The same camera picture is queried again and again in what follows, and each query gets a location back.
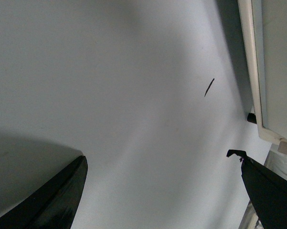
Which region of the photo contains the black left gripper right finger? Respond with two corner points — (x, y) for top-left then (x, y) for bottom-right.
(226, 149), (287, 229)

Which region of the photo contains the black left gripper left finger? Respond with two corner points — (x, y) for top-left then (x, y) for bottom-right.
(0, 156), (87, 229)

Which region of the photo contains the oven door with window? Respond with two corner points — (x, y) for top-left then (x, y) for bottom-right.
(252, 0), (287, 139)

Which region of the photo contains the white Toshiba toaster oven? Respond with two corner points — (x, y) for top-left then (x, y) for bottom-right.
(238, 0), (287, 155)

